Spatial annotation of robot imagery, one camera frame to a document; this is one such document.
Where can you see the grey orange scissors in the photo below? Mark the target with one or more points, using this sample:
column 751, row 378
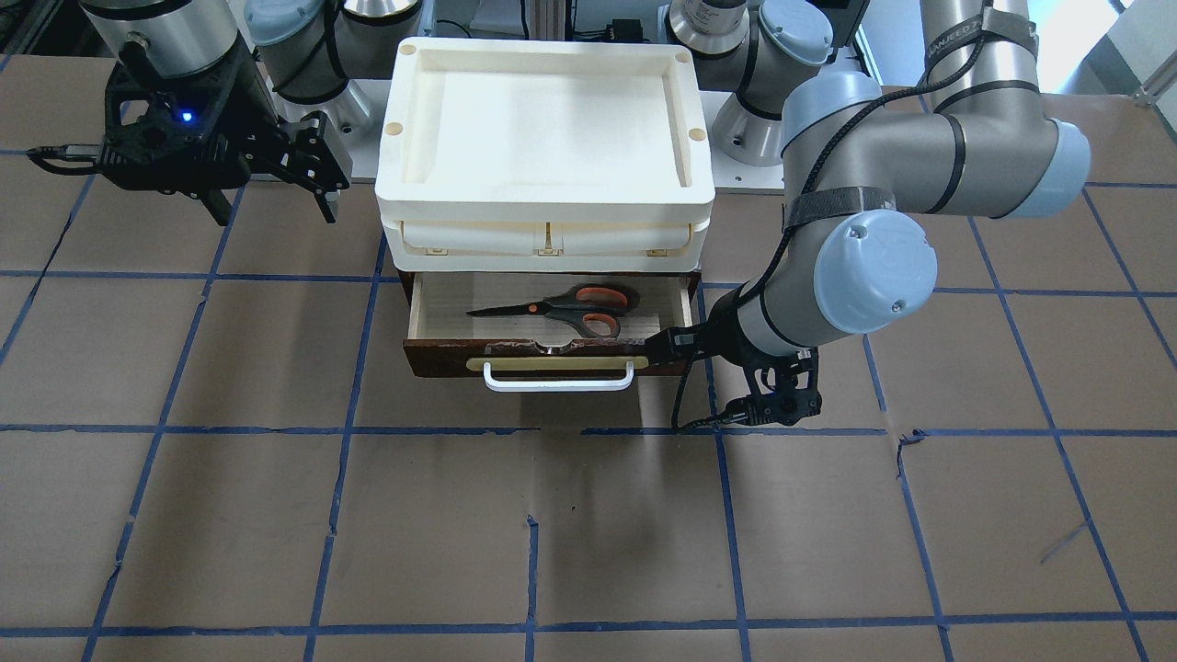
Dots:
column 593, row 309

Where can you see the white plastic tray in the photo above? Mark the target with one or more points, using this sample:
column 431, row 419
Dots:
column 543, row 156

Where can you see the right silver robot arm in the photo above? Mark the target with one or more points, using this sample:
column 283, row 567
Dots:
column 306, row 51

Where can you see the white drawer handle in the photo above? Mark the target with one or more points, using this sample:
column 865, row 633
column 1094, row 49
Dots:
column 559, row 386

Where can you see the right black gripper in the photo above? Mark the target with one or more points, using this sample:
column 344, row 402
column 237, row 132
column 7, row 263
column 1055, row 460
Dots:
column 250, row 110

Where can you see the brown paper table cover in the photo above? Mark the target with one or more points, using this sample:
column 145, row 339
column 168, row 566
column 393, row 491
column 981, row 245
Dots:
column 214, row 448

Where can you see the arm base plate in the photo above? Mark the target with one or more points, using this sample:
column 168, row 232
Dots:
column 745, row 148
column 353, row 123

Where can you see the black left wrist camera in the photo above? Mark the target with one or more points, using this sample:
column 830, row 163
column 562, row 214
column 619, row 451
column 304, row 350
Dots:
column 783, row 390

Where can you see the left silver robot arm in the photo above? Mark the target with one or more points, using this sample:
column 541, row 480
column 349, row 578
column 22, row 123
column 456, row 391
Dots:
column 856, row 173

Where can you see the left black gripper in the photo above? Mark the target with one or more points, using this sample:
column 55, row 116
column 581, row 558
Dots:
column 726, row 337

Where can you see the light wooden drawer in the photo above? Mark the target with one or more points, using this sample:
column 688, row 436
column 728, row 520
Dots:
column 444, row 341

